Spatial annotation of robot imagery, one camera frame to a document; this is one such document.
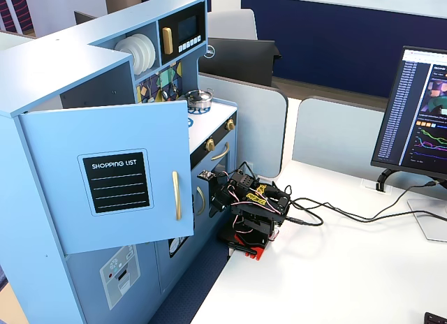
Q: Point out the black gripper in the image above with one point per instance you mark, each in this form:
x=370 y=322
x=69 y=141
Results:
x=217 y=197

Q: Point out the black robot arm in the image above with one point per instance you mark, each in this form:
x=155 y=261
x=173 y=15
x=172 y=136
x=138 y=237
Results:
x=255 y=219

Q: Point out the steel pot with lid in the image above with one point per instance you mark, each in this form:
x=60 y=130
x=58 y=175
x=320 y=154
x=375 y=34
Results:
x=199 y=98

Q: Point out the yellow tape label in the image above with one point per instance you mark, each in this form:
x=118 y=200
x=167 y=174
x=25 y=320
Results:
x=256 y=195

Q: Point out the blue oven door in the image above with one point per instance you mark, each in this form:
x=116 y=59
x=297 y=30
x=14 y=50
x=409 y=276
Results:
x=202 y=163

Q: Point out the red table clamp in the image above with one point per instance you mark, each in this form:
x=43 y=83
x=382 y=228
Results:
x=256 y=252

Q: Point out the gold stove knob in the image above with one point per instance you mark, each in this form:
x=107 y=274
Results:
x=229 y=125
x=210 y=145

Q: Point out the grey desk partition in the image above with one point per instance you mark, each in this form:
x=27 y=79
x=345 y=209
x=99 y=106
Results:
x=335 y=135
x=251 y=128

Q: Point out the blue lower fridge door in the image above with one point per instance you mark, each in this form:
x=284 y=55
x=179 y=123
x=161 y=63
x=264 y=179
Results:
x=139 y=289

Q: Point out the blue fridge door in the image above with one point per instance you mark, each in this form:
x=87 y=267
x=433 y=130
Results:
x=52 y=146
x=139 y=289

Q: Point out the metal ladle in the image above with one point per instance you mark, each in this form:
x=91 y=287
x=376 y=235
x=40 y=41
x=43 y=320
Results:
x=164 y=93

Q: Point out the metal spoon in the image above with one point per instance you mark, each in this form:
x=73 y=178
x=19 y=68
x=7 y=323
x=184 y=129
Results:
x=173 y=87

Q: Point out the black dell monitor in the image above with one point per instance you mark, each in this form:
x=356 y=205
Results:
x=241 y=62

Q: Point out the white toy plate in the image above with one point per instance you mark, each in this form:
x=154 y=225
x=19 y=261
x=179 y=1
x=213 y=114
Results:
x=125 y=55
x=144 y=55
x=153 y=51

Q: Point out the grey office chair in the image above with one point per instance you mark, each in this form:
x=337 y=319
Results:
x=234 y=23

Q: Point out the black toy microwave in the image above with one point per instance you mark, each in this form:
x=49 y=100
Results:
x=174 y=13

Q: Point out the computer monitor with stand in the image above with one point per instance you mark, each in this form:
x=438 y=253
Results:
x=401 y=111

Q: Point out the blue toy kitchen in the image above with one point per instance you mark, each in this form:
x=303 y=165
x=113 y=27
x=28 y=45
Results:
x=52 y=58

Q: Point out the black keyboard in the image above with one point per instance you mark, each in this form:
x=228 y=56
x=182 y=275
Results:
x=436 y=318

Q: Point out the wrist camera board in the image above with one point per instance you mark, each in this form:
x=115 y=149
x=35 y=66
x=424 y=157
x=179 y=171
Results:
x=206 y=175

